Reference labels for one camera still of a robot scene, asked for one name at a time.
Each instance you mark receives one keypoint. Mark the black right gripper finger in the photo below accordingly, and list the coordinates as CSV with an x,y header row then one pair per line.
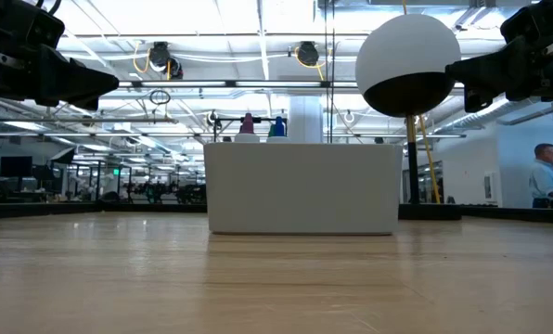
x,y
494,69
478,99

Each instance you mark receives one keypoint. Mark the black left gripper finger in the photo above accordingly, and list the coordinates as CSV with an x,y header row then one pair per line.
x,y
72,79
88,103

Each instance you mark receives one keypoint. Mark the large green-tipped coloring bottle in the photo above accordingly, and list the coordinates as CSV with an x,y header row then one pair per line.
x,y
272,131

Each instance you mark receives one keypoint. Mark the grey plastic tray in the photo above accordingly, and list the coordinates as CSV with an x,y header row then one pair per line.
x,y
304,190

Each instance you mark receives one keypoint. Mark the grey ceiling pipe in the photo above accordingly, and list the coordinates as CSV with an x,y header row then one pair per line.
x,y
541,113

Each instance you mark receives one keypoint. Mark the white globe lamp black base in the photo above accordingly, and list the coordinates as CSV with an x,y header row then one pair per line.
x,y
406,46

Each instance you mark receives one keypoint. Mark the black background monitor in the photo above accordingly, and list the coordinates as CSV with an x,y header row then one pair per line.
x,y
16,166

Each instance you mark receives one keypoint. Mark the background robot workstation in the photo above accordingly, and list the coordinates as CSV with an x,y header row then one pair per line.
x,y
137,188

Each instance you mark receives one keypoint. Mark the long ceiling light strip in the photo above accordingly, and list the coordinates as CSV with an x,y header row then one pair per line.
x,y
188,84

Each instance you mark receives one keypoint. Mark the person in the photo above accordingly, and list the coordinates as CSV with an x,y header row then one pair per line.
x,y
543,178

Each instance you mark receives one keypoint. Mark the white building column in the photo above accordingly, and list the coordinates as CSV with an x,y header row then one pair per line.
x,y
306,116

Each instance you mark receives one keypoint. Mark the silver ventilation duct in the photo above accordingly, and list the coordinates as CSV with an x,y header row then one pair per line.
x,y
485,117

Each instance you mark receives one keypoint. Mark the black aluminium table frame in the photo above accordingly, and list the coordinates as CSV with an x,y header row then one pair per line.
x,y
513,214

